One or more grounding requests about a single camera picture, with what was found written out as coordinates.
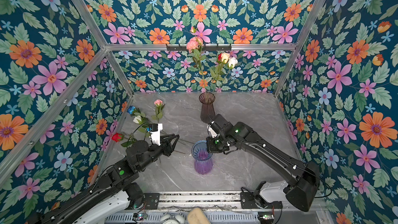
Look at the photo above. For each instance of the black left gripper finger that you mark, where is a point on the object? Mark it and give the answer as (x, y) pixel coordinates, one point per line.
(169, 137)
(173, 142)

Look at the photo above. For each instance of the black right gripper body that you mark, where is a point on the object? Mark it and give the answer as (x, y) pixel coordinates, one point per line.
(212, 144)

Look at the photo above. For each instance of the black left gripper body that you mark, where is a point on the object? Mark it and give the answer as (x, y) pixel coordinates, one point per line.
(166, 150)

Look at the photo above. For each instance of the purple ribbed glass vase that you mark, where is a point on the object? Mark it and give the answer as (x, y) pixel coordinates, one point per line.
(203, 163)

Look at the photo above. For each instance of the white rose stem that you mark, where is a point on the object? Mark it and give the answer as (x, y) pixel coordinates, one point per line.
(232, 63)
(144, 124)

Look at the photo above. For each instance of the small pink rose stem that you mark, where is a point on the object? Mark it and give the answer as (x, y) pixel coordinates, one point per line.
(158, 112)

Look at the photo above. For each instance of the blue rose stem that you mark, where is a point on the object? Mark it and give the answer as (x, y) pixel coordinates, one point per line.
(133, 111)

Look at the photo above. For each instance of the smoky brown ribbed glass vase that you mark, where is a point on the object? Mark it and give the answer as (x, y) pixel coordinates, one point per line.
(207, 111)

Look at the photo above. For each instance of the cream rose stem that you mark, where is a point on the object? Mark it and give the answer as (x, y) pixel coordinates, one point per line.
(220, 71)

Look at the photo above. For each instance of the pink peony flower stem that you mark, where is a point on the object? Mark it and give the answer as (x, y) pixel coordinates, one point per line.
(197, 56)

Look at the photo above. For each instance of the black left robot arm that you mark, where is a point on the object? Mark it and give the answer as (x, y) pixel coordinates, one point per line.
(117, 178)

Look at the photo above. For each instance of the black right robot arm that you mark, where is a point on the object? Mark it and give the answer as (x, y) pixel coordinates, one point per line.
(301, 180)

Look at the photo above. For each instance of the silver twin bell alarm clock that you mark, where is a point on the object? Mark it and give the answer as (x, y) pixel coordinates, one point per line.
(172, 216)

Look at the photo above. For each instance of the beige sponge block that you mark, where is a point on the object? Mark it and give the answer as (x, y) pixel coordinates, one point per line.
(197, 216)

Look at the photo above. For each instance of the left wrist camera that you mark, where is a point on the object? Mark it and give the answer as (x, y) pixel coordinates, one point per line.
(155, 132)

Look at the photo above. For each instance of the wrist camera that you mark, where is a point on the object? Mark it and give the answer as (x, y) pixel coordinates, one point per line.
(155, 132)
(211, 132)

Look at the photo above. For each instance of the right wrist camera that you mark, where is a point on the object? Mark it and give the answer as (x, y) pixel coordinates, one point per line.
(211, 132)

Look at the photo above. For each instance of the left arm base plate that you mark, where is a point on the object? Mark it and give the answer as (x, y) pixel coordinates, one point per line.
(148, 201)

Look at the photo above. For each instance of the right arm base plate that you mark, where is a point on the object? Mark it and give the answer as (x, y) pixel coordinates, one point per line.
(250, 200)

